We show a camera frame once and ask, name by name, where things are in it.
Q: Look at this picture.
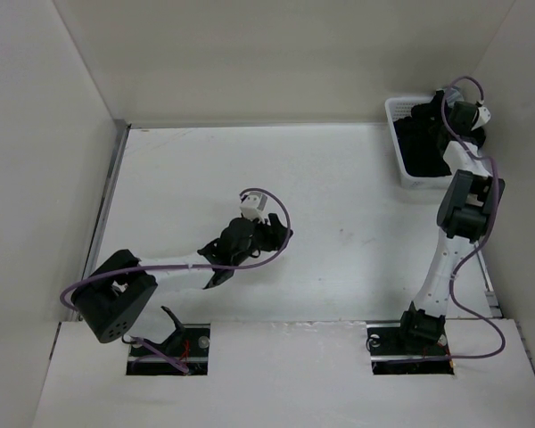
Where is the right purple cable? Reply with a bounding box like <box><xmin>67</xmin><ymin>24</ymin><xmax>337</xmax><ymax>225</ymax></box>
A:
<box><xmin>399</xmin><ymin>76</ymin><xmax>507</xmax><ymax>362</ymax></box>

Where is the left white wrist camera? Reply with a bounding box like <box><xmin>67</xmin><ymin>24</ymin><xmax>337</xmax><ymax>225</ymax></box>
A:
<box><xmin>240</xmin><ymin>191</ymin><xmax>268</xmax><ymax>221</ymax></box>

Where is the black tank top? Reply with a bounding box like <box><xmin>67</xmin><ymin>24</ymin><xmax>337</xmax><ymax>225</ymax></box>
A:
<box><xmin>394</xmin><ymin>90</ymin><xmax>451</xmax><ymax>177</ymax></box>

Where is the white plastic basket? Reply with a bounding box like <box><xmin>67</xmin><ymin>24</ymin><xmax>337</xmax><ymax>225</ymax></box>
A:
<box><xmin>384</xmin><ymin>92</ymin><xmax>456</xmax><ymax>190</ymax></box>

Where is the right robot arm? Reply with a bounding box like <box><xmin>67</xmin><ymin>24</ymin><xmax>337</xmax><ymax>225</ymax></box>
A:
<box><xmin>395</xmin><ymin>101</ymin><xmax>505</xmax><ymax>353</ymax></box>

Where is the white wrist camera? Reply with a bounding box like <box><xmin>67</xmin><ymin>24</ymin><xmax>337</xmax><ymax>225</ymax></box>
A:
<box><xmin>471</xmin><ymin>101</ymin><xmax>491</xmax><ymax>131</ymax></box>
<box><xmin>240</xmin><ymin>191</ymin><xmax>268</xmax><ymax>221</ymax></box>

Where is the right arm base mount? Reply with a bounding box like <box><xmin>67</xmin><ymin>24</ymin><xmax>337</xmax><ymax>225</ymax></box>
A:
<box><xmin>366</xmin><ymin>322</ymin><xmax>454</xmax><ymax>375</ymax></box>

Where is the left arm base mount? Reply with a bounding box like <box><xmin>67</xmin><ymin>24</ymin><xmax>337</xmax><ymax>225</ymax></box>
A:
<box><xmin>121</xmin><ymin>306</ymin><xmax>211</xmax><ymax>376</ymax></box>

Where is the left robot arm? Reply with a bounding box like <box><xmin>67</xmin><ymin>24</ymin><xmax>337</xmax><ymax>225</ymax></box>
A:
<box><xmin>70</xmin><ymin>213</ymin><xmax>293</xmax><ymax>356</ymax></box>

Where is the grey tank top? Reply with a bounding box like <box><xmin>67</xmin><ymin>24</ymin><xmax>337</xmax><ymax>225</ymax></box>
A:
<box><xmin>446</xmin><ymin>86</ymin><xmax>465</xmax><ymax>106</ymax></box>

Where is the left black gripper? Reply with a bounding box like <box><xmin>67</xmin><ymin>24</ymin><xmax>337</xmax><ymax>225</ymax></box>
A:
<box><xmin>232</xmin><ymin>212</ymin><xmax>292</xmax><ymax>267</ymax></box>

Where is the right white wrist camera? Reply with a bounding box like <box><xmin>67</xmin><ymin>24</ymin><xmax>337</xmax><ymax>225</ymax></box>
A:
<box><xmin>471</xmin><ymin>101</ymin><xmax>491</xmax><ymax>131</ymax></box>

